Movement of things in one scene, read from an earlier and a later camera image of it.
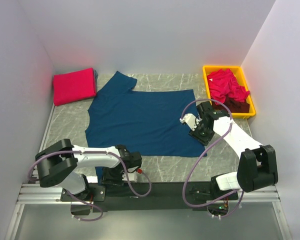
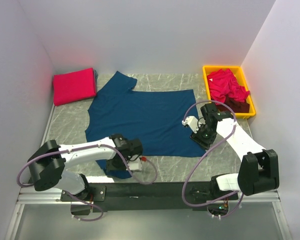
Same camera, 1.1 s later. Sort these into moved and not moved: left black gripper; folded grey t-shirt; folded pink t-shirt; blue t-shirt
Moved: left black gripper
Not moved: folded pink t-shirt; blue t-shirt; folded grey t-shirt
